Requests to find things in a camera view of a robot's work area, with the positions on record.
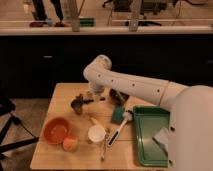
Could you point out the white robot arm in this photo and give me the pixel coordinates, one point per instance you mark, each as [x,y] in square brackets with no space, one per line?
[190,146]

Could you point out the white cup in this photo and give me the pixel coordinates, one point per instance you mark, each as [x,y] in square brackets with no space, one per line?
[96,134]

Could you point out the grey folded cloth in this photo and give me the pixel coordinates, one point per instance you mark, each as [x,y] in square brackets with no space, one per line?
[162,138]

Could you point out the dark maroon bowl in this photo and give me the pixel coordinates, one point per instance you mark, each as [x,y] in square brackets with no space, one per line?
[112,94]

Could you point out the yellow banana piece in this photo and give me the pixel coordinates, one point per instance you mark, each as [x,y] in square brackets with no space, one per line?
[95,121]

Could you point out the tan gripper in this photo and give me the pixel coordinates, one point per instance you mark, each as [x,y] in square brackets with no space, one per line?
[96,90]

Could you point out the metal fork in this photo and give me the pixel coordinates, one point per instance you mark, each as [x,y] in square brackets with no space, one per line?
[104,146]

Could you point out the green cucumber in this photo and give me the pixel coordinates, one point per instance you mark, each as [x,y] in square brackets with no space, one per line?
[119,97]

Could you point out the peach apple fruit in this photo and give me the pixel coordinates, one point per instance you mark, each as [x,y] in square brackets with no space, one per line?
[70,144]

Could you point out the teal green sponge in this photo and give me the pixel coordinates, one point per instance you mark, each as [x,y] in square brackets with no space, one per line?
[117,115]

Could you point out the orange red bowl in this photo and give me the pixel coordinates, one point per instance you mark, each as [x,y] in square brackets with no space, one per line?
[56,130]

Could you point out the green tray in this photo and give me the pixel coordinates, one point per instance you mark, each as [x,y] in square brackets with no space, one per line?
[148,120]

